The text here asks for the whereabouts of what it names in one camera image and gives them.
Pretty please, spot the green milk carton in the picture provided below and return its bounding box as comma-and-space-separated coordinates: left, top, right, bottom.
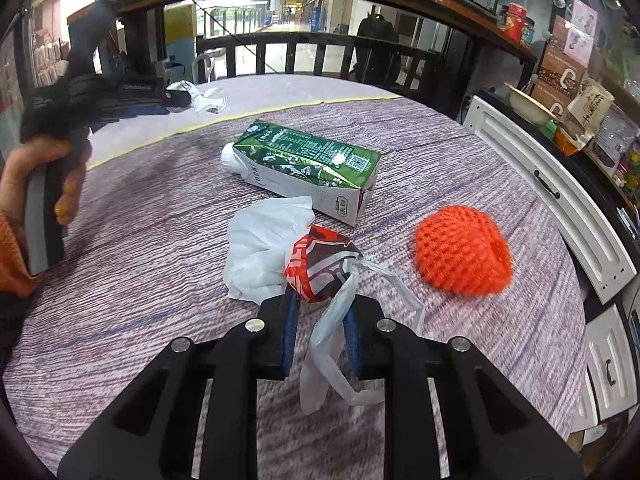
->
220, 119, 381, 226

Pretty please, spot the orange sleeve left forearm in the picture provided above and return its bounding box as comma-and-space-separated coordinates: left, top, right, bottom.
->
0, 214, 38, 299

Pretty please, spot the left hand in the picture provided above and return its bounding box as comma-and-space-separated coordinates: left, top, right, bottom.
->
1, 136, 92, 237

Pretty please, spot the red patterned wrapper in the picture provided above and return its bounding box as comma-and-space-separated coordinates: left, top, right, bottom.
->
284, 224, 362, 304

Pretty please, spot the white paper trash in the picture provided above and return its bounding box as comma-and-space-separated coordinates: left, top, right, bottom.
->
167, 80, 227, 114

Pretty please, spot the red tin can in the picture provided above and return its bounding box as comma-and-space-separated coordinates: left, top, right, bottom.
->
502, 2, 527, 42

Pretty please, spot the white left desk drawer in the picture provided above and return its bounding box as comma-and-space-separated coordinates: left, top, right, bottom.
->
464, 91, 639, 304

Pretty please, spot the beige bowl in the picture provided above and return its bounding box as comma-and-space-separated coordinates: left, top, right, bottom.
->
504, 82, 556, 127

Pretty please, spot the black wooden railing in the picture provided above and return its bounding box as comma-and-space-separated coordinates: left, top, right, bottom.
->
192, 32, 442, 107

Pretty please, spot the white plastic bag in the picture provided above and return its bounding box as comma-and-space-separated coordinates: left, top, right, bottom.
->
224, 196, 424, 414

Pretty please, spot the purple woven tablecloth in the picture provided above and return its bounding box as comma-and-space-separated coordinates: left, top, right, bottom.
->
1, 76, 586, 479

